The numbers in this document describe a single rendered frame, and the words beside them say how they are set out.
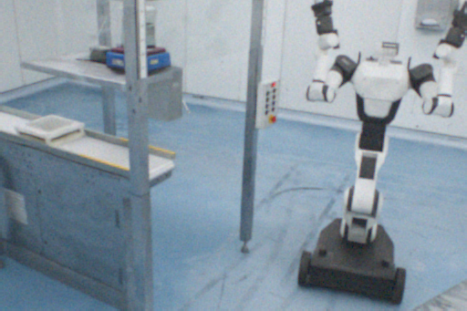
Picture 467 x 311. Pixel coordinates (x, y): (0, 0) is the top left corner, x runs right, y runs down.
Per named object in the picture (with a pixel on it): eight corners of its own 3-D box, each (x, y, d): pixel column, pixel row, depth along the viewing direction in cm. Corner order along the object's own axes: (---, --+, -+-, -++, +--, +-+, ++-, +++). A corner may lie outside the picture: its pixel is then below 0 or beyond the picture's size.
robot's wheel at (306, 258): (305, 243, 308) (298, 263, 291) (313, 244, 307) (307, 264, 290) (301, 271, 317) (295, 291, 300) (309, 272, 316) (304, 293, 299)
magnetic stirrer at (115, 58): (173, 67, 235) (173, 47, 231) (141, 76, 217) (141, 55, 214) (139, 61, 243) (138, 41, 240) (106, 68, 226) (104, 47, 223)
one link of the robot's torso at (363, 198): (344, 214, 288) (356, 139, 304) (377, 219, 284) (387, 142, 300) (345, 204, 274) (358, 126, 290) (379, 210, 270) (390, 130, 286)
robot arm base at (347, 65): (323, 83, 287) (329, 70, 293) (344, 93, 286) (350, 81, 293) (332, 63, 275) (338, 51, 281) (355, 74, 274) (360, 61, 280)
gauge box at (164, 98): (182, 117, 245) (182, 74, 237) (169, 122, 237) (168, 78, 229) (146, 108, 255) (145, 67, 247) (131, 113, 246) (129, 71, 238)
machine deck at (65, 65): (182, 76, 237) (182, 67, 236) (125, 93, 207) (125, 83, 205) (83, 57, 264) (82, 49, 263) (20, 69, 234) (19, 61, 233)
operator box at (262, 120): (276, 122, 309) (280, 78, 299) (263, 129, 296) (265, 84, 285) (267, 120, 312) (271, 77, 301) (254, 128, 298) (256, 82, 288)
